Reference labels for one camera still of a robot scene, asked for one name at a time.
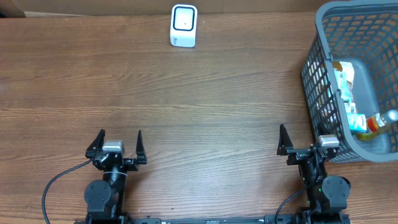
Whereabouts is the yellow liquid bottle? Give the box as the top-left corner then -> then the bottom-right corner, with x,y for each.
356,110 -> 397,141

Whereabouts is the white barcode scanner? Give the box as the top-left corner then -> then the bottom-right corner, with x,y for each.
170,4 -> 198,48

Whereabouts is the brown snack packet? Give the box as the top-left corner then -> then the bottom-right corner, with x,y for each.
332,61 -> 354,102

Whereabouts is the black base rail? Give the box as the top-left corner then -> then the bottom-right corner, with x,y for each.
74,214 -> 351,224

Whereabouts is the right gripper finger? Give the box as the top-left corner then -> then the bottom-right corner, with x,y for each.
317,122 -> 330,136
277,124 -> 294,156

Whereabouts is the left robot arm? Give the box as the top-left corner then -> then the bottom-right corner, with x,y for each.
84,129 -> 147,223

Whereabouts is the teal tissue pack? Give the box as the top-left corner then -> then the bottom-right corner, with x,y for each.
346,113 -> 367,133

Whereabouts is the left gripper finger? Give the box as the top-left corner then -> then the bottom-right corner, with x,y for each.
136,130 -> 147,164
85,129 -> 106,158

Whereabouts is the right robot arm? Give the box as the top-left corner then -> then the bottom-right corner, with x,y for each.
274,124 -> 351,224

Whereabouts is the grey plastic basket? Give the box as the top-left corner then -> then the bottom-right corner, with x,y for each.
301,0 -> 397,163

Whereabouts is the white barcode snack packet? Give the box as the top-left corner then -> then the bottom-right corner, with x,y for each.
343,100 -> 358,114

